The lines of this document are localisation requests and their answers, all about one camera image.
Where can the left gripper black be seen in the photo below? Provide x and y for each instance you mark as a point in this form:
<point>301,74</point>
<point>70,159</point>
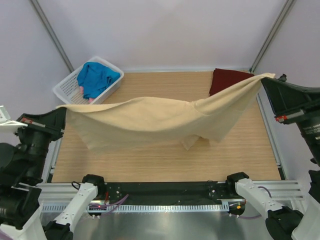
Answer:
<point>53,122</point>

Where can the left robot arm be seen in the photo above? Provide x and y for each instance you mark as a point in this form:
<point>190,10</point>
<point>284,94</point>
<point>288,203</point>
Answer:
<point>21,169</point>

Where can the pink garment in basket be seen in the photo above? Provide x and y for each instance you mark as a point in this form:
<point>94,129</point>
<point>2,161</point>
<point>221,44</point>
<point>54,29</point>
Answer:
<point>89,99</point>

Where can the white plastic basket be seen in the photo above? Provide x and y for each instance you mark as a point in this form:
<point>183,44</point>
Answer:
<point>68,90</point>

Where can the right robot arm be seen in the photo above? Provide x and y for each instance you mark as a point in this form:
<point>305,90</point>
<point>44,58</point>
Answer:
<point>283,219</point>

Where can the slotted cable duct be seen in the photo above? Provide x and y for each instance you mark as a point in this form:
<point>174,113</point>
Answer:
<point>60,207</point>

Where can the blue t shirt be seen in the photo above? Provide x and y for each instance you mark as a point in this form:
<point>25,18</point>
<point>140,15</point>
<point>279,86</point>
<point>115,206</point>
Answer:
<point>95,78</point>

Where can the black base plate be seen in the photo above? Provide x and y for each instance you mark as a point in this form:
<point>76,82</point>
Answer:
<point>170,193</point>

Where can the right aluminium frame post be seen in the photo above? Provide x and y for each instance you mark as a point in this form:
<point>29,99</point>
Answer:
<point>280,19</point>

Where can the folded dark red shirt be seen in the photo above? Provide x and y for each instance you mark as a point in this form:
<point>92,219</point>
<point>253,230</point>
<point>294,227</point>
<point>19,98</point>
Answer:
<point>224,78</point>

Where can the beige t shirt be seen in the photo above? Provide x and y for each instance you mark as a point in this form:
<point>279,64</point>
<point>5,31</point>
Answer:
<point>145,121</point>

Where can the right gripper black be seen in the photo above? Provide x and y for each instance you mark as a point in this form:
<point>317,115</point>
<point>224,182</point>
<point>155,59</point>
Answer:
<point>289,100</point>

